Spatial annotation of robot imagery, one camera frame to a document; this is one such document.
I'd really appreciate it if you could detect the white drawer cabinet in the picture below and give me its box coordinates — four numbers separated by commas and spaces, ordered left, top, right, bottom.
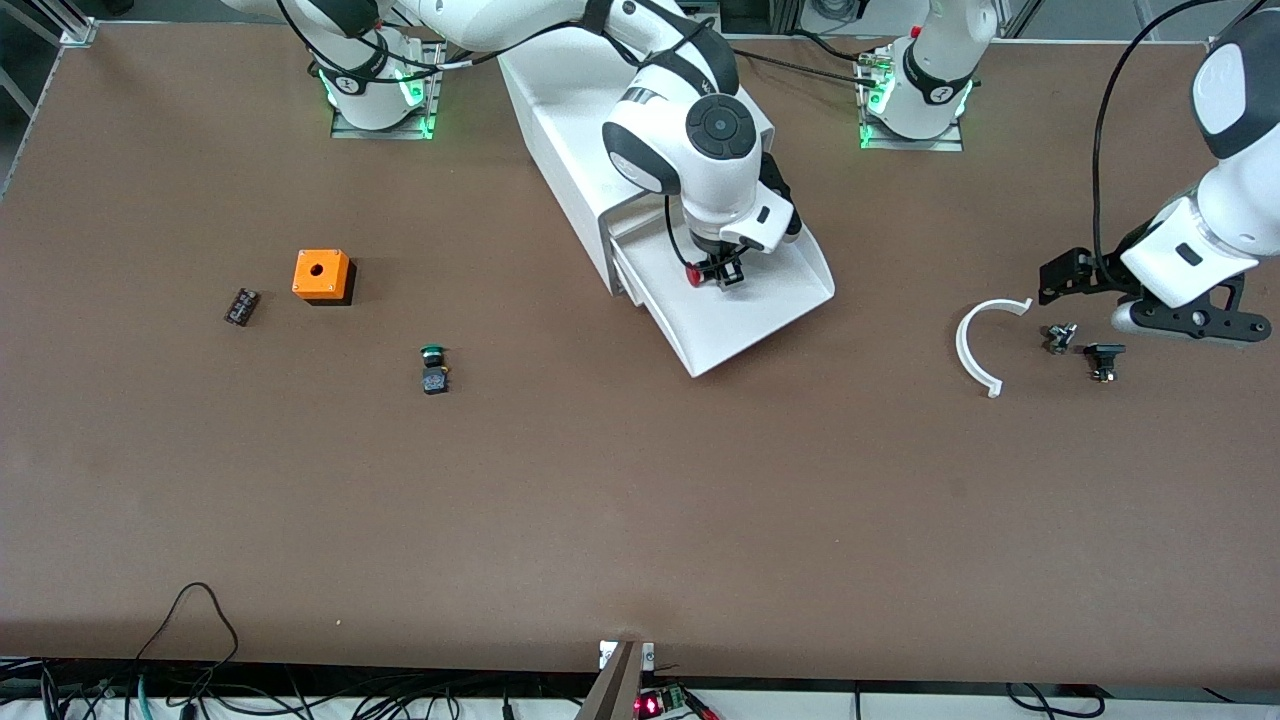
497, 45, 776, 297

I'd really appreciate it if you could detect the orange button box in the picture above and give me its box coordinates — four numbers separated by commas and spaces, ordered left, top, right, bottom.
292, 249, 357, 306

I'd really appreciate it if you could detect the white plastic bin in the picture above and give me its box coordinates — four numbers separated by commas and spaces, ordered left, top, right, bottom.
608, 165, 836, 379

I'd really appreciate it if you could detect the brown beam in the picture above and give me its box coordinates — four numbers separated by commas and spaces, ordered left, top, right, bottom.
575, 640, 646, 720

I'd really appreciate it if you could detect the circuit board with red light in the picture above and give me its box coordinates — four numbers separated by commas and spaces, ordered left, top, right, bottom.
635, 685, 721, 720

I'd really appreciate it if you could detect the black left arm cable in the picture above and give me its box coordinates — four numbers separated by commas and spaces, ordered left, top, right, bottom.
1092, 0, 1251, 281

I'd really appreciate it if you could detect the white half ring clamp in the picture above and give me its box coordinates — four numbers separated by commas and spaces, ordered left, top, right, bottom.
955, 297, 1033, 399

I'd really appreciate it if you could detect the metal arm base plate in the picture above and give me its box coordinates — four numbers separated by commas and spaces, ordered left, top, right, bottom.
855, 45, 966, 153
328, 42, 443, 141

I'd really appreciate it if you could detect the black looped cable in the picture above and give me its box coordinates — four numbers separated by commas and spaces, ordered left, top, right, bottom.
135, 582, 241, 701

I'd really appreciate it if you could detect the aluminium frame profile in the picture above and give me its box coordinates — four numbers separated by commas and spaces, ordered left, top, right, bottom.
28, 0, 99, 47

